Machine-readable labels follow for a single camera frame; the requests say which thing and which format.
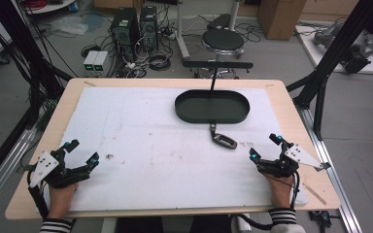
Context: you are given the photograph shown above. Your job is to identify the right hand-held gripper cable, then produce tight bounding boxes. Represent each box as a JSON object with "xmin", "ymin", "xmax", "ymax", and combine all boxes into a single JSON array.
[{"xmin": 232, "ymin": 170, "xmax": 302, "ymax": 231}]

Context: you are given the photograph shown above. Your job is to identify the cardboard box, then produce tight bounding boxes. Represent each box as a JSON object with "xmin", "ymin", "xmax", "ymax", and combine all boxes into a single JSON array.
[{"xmin": 256, "ymin": 0, "xmax": 308, "ymax": 42}]

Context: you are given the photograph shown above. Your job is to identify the person's left leg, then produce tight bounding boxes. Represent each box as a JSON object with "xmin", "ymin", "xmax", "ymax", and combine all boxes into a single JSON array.
[{"xmin": 115, "ymin": 216, "xmax": 165, "ymax": 233}]

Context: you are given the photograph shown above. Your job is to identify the clear plastic bag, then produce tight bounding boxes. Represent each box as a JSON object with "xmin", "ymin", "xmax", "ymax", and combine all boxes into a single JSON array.
[{"xmin": 49, "ymin": 15, "xmax": 90, "ymax": 37}]

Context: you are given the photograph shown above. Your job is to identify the hand-held gripper cable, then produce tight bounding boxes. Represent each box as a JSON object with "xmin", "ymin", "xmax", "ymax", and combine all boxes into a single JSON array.
[
  {"xmin": 26, "ymin": 168, "xmax": 51, "ymax": 219},
  {"xmin": 232, "ymin": 170, "xmax": 302, "ymax": 231}
]

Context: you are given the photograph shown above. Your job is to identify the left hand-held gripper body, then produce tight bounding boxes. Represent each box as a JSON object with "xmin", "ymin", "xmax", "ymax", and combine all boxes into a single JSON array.
[{"xmin": 27, "ymin": 149, "xmax": 91, "ymax": 189}]

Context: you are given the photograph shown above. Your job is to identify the person's right leg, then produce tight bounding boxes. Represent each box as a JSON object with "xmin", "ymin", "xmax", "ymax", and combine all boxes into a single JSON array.
[{"xmin": 188, "ymin": 215, "xmax": 233, "ymax": 233}]

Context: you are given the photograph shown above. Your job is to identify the white board with equipment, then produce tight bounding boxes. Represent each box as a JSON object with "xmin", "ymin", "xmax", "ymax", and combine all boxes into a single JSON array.
[{"xmin": 294, "ymin": 21, "xmax": 373, "ymax": 76}]

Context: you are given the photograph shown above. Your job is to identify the white foam mat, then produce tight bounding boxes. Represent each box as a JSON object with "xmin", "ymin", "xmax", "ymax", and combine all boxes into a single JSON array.
[{"xmin": 43, "ymin": 86, "xmax": 308, "ymax": 212}]

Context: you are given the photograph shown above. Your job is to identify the white power supply unit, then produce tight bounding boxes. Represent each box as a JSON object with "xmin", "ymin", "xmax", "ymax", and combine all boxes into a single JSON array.
[
  {"xmin": 92, "ymin": 50, "xmax": 109, "ymax": 74},
  {"xmin": 83, "ymin": 50, "xmax": 100, "ymax": 73}
]

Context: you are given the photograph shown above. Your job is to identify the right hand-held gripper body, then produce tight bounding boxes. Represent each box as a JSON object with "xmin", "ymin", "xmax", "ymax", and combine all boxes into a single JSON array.
[{"xmin": 255, "ymin": 144, "xmax": 332, "ymax": 179}]

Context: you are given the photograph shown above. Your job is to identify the thin wooden stick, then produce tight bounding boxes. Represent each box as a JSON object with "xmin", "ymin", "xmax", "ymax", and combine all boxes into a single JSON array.
[{"xmin": 302, "ymin": 183, "xmax": 327, "ymax": 206}]

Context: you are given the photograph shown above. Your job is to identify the black computer tower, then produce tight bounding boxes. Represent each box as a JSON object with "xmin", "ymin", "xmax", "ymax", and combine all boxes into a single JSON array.
[
  {"xmin": 110, "ymin": 7, "xmax": 141, "ymax": 62},
  {"xmin": 139, "ymin": 5, "xmax": 159, "ymax": 52}
]

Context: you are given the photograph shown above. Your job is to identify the aluminium rail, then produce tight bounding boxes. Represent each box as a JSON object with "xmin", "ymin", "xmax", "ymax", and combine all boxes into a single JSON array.
[
  {"xmin": 0, "ymin": 124, "xmax": 40, "ymax": 216},
  {"xmin": 295, "ymin": 105, "xmax": 364, "ymax": 233}
]

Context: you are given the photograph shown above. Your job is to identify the black stand with oval tray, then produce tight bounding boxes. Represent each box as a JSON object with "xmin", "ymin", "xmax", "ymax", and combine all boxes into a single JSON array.
[{"xmin": 174, "ymin": 59, "xmax": 254, "ymax": 125}]

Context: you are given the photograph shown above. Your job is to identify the person's right hand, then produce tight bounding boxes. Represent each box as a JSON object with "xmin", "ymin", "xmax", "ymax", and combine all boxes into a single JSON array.
[{"xmin": 261, "ymin": 173, "xmax": 295, "ymax": 212}]

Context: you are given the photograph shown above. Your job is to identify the person's left hand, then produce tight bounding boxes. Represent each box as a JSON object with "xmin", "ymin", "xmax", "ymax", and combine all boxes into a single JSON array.
[{"xmin": 47, "ymin": 182, "xmax": 80, "ymax": 221}]

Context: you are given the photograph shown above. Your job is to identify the person's leg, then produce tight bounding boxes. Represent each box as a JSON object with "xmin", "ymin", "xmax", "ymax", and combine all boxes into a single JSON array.
[
  {"xmin": 188, "ymin": 215, "xmax": 233, "ymax": 233},
  {"xmin": 115, "ymin": 216, "xmax": 165, "ymax": 233}
]

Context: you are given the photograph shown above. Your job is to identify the left hand-held gripper cable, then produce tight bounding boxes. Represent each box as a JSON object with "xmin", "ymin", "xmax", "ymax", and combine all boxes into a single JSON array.
[{"xmin": 26, "ymin": 168, "xmax": 51, "ymax": 219}]

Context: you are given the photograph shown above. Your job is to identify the coiled black cables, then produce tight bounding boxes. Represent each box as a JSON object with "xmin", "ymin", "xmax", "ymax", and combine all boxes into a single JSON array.
[{"xmin": 147, "ymin": 51, "xmax": 173, "ymax": 72}]

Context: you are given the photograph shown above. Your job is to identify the black metal frame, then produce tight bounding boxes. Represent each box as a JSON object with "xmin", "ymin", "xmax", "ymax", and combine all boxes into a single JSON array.
[
  {"xmin": 0, "ymin": 0, "xmax": 74, "ymax": 130},
  {"xmin": 286, "ymin": 0, "xmax": 373, "ymax": 141}
]

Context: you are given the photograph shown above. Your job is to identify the black round stool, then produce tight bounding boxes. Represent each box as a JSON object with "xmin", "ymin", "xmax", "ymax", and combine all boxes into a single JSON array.
[{"xmin": 201, "ymin": 13, "xmax": 246, "ymax": 60}]

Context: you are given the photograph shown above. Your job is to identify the white desk leg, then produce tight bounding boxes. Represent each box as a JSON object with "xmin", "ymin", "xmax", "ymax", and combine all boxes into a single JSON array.
[{"xmin": 174, "ymin": 0, "xmax": 192, "ymax": 61}]

